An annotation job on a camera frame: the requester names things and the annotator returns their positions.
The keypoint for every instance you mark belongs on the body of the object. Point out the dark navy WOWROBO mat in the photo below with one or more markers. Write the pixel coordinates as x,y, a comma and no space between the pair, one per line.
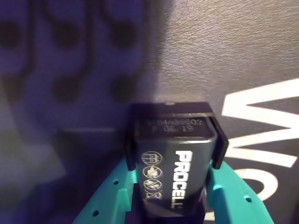
222,58

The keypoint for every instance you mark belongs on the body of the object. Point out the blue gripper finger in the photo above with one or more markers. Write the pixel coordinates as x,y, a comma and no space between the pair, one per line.
233,198
109,200

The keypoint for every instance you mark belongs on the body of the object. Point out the small black Procell battery pack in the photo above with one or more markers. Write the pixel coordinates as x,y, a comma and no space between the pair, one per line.
163,163

